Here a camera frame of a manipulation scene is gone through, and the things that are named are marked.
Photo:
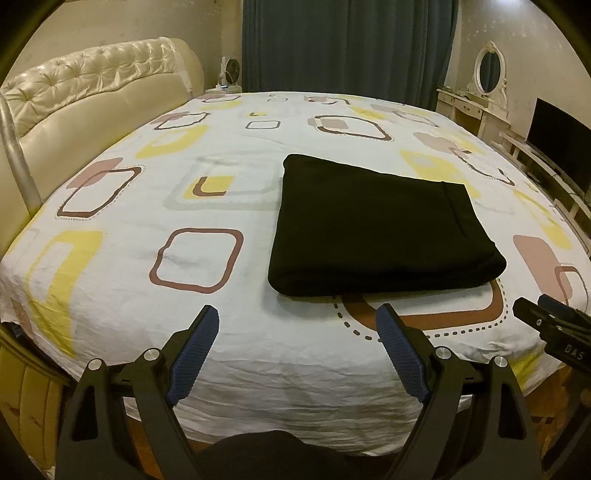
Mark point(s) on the white vanity dresser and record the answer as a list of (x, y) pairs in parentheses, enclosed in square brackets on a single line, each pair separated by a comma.
[(471, 108)]

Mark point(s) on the small white fan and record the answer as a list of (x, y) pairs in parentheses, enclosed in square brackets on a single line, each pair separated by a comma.
[(231, 71)]

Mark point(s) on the dark teal curtain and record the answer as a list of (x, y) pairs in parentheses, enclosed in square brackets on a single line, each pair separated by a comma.
[(346, 46)]

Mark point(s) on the cream tufted leather headboard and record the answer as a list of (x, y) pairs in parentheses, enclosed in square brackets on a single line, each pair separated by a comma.
[(92, 87)]

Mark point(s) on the chrome bed rail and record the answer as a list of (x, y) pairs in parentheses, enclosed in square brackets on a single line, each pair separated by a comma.
[(21, 157)]

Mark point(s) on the white tv stand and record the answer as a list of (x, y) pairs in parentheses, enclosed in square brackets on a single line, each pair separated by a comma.
[(554, 184)]

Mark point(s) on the black pants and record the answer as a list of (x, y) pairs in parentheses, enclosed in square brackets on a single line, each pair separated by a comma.
[(369, 230)]

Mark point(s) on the black flat television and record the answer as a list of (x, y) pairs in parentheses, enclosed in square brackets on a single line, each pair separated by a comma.
[(561, 138)]

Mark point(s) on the white nightstand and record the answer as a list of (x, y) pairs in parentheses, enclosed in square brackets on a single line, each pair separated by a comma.
[(224, 91)]

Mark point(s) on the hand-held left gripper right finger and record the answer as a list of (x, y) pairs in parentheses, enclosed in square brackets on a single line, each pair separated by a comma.
[(397, 350)]

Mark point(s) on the oval vanity mirror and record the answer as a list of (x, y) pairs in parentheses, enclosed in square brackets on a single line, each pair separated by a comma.
[(488, 69)]

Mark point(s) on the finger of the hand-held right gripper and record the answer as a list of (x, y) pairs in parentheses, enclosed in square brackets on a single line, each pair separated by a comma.
[(533, 314), (556, 307)]

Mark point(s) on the patterned white bed sheet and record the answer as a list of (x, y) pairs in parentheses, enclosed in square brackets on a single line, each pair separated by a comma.
[(277, 364)]

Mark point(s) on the cream leather bed base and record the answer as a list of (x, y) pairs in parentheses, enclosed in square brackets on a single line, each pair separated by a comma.
[(32, 401)]

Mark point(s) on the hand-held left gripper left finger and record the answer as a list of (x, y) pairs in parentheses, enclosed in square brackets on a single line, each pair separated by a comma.
[(194, 355)]

